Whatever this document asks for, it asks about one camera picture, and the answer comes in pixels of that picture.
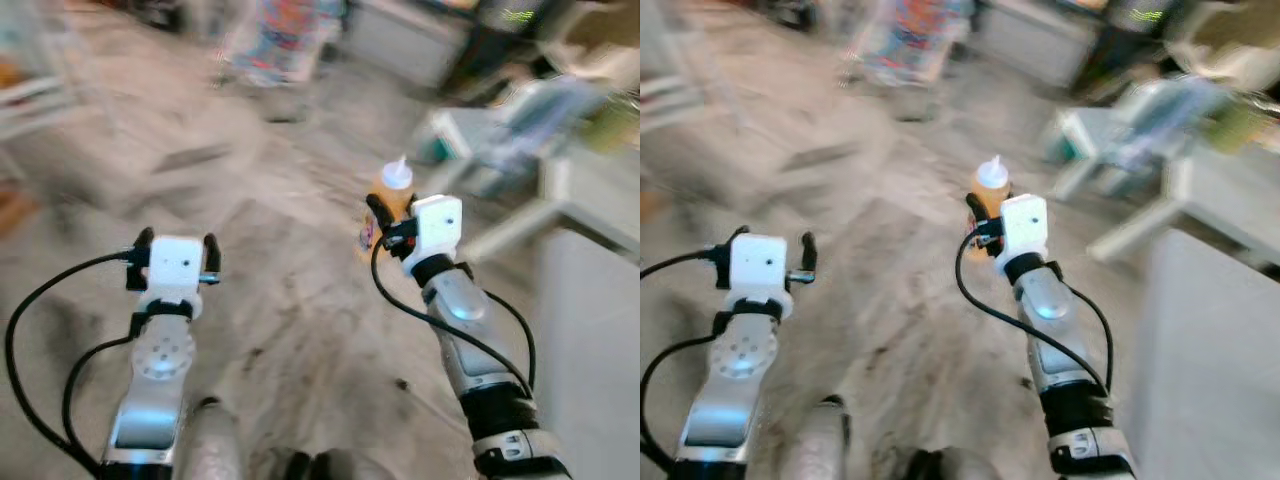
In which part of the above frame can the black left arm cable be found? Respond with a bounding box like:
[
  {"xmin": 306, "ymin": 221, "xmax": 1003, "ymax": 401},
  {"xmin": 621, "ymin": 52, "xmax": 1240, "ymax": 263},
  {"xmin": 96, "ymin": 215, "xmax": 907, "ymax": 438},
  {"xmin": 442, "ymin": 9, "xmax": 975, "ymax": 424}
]
[
  {"xmin": 640, "ymin": 335, "xmax": 721, "ymax": 473},
  {"xmin": 3, "ymin": 250, "xmax": 136, "ymax": 474},
  {"xmin": 61, "ymin": 335, "xmax": 137, "ymax": 463},
  {"xmin": 640, "ymin": 248, "xmax": 723, "ymax": 282}
]

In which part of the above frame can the white cabinet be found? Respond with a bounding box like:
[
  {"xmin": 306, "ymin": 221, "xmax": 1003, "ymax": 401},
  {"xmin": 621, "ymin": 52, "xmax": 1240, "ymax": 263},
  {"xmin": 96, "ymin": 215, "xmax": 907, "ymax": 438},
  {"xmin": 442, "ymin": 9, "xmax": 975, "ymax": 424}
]
[
  {"xmin": 345, "ymin": 0, "xmax": 473, "ymax": 87},
  {"xmin": 975, "ymin": 0, "xmax": 1103, "ymax": 87}
]

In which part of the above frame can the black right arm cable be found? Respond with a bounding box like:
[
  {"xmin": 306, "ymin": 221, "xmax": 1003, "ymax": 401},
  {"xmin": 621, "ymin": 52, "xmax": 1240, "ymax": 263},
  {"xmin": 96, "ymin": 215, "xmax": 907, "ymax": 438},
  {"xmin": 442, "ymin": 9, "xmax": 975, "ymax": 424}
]
[
  {"xmin": 1064, "ymin": 284, "xmax": 1116, "ymax": 393},
  {"xmin": 484, "ymin": 288, "xmax": 538, "ymax": 389},
  {"xmin": 370, "ymin": 240, "xmax": 536, "ymax": 399},
  {"xmin": 954, "ymin": 232, "xmax": 1110, "ymax": 397}
]

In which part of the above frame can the grey robot leg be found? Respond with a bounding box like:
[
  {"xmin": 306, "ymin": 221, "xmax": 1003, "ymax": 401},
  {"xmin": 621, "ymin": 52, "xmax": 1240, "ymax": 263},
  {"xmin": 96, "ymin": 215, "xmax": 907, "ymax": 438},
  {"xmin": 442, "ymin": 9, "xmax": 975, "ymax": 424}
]
[
  {"xmin": 780, "ymin": 397, "xmax": 852, "ymax": 480},
  {"xmin": 180, "ymin": 397, "xmax": 244, "ymax": 480}
]

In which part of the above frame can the orange bottle with white cap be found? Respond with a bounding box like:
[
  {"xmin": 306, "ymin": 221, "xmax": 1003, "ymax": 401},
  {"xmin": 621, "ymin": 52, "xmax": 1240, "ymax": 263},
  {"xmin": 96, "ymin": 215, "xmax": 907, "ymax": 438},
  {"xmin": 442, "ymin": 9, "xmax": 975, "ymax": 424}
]
[
  {"xmin": 964, "ymin": 155, "xmax": 1014, "ymax": 253},
  {"xmin": 359, "ymin": 155, "xmax": 415, "ymax": 263}
]

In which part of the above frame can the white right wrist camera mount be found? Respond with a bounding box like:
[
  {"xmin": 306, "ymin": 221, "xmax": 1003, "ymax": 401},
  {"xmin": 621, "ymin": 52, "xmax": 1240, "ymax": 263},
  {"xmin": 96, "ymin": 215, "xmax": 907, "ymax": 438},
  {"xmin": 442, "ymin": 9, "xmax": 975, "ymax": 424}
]
[
  {"xmin": 402, "ymin": 194, "xmax": 464, "ymax": 277},
  {"xmin": 999, "ymin": 193, "xmax": 1050, "ymax": 264}
]

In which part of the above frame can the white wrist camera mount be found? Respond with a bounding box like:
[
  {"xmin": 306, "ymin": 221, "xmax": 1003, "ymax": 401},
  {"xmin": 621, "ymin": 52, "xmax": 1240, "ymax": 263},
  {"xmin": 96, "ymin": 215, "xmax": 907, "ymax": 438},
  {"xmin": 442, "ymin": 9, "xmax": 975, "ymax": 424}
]
[
  {"xmin": 727, "ymin": 234, "xmax": 795, "ymax": 319},
  {"xmin": 140, "ymin": 236, "xmax": 207, "ymax": 319},
  {"xmin": 999, "ymin": 193, "xmax": 1050, "ymax": 264},
  {"xmin": 402, "ymin": 194, "xmax": 464, "ymax": 277}
]

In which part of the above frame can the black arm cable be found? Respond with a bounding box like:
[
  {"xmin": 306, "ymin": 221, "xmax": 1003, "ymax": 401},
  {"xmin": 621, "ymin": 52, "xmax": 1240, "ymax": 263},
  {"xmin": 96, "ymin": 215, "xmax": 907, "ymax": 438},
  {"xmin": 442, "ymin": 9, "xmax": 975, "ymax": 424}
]
[
  {"xmin": 640, "ymin": 335, "xmax": 721, "ymax": 473},
  {"xmin": 61, "ymin": 335, "xmax": 137, "ymax": 463},
  {"xmin": 3, "ymin": 250, "xmax": 136, "ymax": 474},
  {"xmin": 1064, "ymin": 284, "xmax": 1116, "ymax": 393},
  {"xmin": 640, "ymin": 248, "xmax": 723, "ymax": 282},
  {"xmin": 954, "ymin": 232, "xmax": 1110, "ymax": 397},
  {"xmin": 370, "ymin": 240, "xmax": 536, "ymax": 399},
  {"xmin": 484, "ymin": 288, "xmax": 538, "ymax": 389}
]

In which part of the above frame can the dark robot foot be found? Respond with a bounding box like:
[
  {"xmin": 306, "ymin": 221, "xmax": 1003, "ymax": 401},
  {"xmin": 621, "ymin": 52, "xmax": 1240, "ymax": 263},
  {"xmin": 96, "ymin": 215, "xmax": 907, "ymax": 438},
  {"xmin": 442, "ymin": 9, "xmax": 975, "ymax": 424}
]
[
  {"xmin": 282, "ymin": 450, "xmax": 391, "ymax": 480},
  {"xmin": 904, "ymin": 450, "xmax": 989, "ymax": 480}
]

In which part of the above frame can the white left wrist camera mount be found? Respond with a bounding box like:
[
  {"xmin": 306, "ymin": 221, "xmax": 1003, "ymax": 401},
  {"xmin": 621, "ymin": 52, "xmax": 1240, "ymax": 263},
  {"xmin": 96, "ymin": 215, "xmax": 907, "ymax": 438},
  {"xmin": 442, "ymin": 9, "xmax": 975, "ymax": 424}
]
[
  {"xmin": 727, "ymin": 234, "xmax": 795, "ymax": 319},
  {"xmin": 140, "ymin": 236, "xmax": 207, "ymax": 319}
]

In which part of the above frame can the colourful patterned cloth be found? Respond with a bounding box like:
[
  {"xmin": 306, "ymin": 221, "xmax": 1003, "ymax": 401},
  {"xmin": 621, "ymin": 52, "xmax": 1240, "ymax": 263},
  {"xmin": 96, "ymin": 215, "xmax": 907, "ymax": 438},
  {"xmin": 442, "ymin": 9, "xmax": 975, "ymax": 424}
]
[
  {"xmin": 214, "ymin": 0, "xmax": 348, "ymax": 87},
  {"xmin": 850, "ymin": 0, "xmax": 978, "ymax": 87}
]

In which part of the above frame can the white table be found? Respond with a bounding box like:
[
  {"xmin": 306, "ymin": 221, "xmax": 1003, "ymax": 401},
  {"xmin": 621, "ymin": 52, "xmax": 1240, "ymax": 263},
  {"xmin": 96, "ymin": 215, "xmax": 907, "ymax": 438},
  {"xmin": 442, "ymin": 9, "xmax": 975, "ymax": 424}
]
[
  {"xmin": 463, "ymin": 148, "xmax": 641, "ymax": 480},
  {"xmin": 1085, "ymin": 150, "xmax": 1280, "ymax": 480}
]

